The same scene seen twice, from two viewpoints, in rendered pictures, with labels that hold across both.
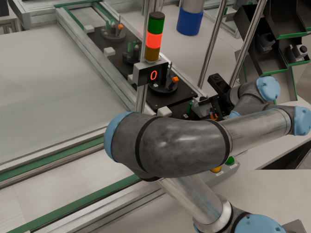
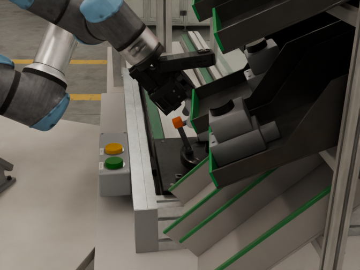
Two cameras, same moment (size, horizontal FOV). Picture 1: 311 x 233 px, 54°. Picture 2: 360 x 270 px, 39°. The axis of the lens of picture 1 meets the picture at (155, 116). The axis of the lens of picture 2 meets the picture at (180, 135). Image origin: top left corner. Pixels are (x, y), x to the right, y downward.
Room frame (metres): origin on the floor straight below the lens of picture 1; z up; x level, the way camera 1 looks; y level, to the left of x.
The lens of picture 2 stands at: (1.40, -1.04, 1.49)
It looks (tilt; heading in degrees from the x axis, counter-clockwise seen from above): 25 degrees down; 123
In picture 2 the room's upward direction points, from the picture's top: straight up
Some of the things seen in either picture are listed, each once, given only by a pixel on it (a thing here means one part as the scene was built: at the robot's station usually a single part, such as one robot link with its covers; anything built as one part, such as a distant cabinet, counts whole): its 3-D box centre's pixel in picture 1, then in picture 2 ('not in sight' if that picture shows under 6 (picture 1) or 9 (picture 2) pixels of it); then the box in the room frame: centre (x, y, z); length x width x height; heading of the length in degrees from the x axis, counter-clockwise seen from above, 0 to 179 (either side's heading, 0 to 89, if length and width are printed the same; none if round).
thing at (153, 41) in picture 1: (153, 37); not in sight; (0.89, 0.05, 1.33); 0.05 x 0.05 x 0.05
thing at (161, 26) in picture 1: (156, 23); not in sight; (0.89, 0.05, 1.38); 0.05 x 0.05 x 0.05
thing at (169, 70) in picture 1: (163, 78); not in sight; (1.12, -0.01, 1.01); 0.24 x 0.24 x 0.13; 40
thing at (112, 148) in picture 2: (214, 167); (113, 150); (0.71, -0.25, 0.96); 0.04 x 0.04 x 0.02
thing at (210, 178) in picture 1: (212, 172); (114, 162); (0.71, -0.25, 0.93); 0.21 x 0.07 x 0.06; 130
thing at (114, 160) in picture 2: (228, 160); (114, 164); (0.75, -0.30, 0.96); 0.04 x 0.04 x 0.02
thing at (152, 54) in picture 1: (152, 51); not in sight; (0.89, 0.05, 1.28); 0.05 x 0.05 x 0.05
